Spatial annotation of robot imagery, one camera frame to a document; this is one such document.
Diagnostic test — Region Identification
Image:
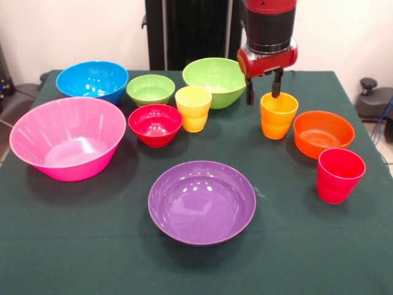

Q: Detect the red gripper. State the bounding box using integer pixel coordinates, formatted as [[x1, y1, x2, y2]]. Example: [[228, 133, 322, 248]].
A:
[[236, 38, 299, 106]]

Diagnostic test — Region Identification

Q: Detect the orange plastic cup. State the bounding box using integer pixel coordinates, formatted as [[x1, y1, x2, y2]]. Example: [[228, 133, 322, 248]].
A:
[[260, 91, 299, 141]]

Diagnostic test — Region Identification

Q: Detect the large green plastic bowl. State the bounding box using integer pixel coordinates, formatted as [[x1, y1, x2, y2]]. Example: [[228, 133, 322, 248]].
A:
[[182, 57, 248, 110]]

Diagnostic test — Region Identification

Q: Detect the purple plastic bowl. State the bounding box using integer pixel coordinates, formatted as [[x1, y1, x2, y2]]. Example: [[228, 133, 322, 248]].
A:
[[147, 160, 257, 247]]

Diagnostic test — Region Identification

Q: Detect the orange plastic bowl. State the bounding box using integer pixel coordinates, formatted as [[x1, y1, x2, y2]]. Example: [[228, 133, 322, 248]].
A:
[[293, 110, 356, 160]]

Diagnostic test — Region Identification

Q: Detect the yellow plastic cup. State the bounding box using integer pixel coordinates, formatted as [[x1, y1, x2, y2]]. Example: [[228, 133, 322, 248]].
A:
[[174, 85, 213, 133]]

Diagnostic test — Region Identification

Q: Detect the small green plastic bowl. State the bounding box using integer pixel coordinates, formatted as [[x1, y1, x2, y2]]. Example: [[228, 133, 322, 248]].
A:
[[125, 74, 176, 108]]

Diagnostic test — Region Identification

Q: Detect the small red plastic bowl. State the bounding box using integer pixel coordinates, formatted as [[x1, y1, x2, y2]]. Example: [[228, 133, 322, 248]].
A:
[[128, 103, 184, 149]]

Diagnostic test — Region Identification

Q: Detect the red plastic cup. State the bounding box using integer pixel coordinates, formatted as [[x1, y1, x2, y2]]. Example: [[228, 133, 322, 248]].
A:
[[316, 147, 367, 205]]

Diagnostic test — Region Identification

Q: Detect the blue plastic bowl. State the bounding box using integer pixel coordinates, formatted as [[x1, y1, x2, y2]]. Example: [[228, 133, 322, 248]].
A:
[[55, 60, 130, 105]]

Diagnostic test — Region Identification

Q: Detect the dark green table cloth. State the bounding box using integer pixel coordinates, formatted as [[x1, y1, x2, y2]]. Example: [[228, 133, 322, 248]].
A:
[[0, 69, 393, 295]]

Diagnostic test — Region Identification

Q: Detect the large pink plastic bowl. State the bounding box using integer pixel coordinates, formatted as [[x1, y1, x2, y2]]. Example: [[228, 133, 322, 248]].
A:
[[9, 96, 127, 182]]

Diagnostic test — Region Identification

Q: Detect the black pedestal leg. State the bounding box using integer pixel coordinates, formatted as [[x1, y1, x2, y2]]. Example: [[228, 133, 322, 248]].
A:
[[355, 77, 393, 124], [0, 82, 39, 124]]

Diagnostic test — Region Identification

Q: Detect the blue cable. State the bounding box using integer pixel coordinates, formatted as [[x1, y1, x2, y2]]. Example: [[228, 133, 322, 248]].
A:
[[370, 96, 393, 147]]

